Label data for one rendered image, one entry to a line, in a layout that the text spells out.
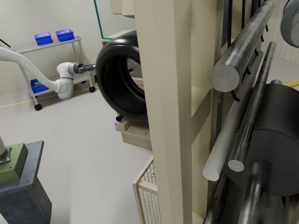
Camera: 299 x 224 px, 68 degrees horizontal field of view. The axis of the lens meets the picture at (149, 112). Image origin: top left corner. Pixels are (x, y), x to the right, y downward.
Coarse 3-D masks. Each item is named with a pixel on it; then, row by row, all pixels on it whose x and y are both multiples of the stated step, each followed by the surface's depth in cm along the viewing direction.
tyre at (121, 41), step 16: (128, 32) 136; (112, 48) 127; (128, 48) 121; (96, 64) 141; (112, 64) 161; (112, 80) 164; (128, 80) 170; (112, 96) 161; (128, 96) 171; (144, 96) 170; (128, 112) 149; (144, 112) 161
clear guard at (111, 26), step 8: (96, 0) 196; (104, 0) 192; (96, 8) 199; (104, 8) 196; (104, 16) 200; (112, 16) 196; (120, 16) 192; (104, 24) 205; (112, 24) 200; (120, 24) 196; (128, 24) 192; (104, 32) 209; (112, 32) 205; (120, 32) 200
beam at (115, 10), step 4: (112, 0) 83; (116, 0) 83; (120, 0) 82; (112, 4) 84; (116, 4) 83; (120, 4) 83; (112, 8) 85; (116, 8) 84; (120, 8) 83; (112, 12) 86; (116, 12) 85; (120, 12) 84
